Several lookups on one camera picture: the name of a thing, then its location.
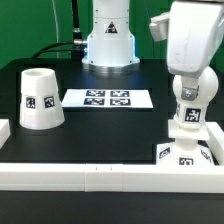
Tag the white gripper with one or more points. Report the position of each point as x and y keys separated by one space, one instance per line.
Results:
x=194 y=30

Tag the white lamp base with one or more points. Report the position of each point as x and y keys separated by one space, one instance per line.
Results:
x=185 y=149

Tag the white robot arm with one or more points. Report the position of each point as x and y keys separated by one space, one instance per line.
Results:
x=111 y=45

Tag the white lamp shade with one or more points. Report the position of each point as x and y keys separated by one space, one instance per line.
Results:
x=40 y=106

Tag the white marker tag sheet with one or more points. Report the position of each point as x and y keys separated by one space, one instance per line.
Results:
x=102 y=98

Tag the white left fence wall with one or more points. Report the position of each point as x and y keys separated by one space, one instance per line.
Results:
x=4 y=131

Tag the white front fence wall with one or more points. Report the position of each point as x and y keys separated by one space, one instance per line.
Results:
x=110 y=177

